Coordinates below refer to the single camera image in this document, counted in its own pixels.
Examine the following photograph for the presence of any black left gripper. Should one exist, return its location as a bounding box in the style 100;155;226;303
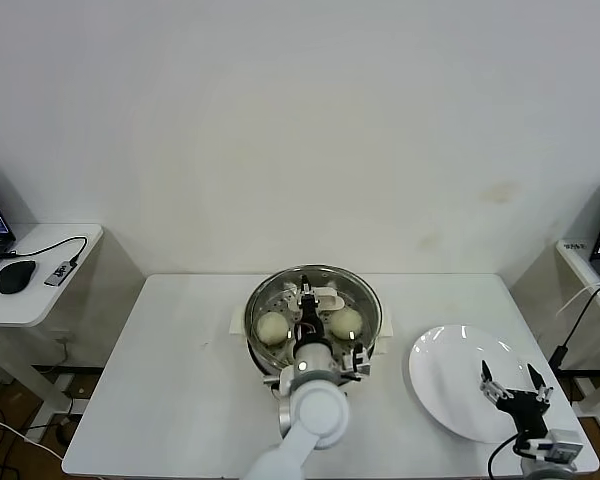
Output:
293;273;330;345

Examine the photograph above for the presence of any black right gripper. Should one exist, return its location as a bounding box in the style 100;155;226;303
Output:
479;359;555;442

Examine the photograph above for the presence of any glass lid with cream handle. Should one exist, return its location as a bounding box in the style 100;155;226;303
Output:
244;263;383;372

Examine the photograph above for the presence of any white steamed baozi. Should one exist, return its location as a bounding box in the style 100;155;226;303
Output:
255;313;289;346
328;309;364;341

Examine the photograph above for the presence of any stainless steel steamer basket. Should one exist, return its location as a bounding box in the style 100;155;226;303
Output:
243;267;382;376

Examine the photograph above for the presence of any cream electric cooker pot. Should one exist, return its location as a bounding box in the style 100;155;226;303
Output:
228;305;396;401

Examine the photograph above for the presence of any white round plate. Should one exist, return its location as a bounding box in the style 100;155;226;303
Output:
408;324;540;445

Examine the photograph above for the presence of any grey usb hub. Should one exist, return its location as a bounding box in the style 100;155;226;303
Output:
43;259;78;288

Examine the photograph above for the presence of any white rounded side desk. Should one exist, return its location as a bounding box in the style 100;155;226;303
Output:
0;222;105;411

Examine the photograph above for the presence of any black computer mouse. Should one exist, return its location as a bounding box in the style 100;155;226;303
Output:
0;259;36;295

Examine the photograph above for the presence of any black power adapter cable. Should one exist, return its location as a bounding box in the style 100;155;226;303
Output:
549;287;600;372

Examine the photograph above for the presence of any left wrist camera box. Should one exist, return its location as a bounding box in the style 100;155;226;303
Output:
340;343;372;384

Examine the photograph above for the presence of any white flat cable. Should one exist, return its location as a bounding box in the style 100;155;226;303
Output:
554;281;600;321

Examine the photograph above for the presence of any black usb cable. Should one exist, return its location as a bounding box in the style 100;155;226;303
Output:
0;235;89;264

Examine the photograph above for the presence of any white floor cable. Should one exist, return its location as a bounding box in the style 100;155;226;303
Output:
0;410;65;460

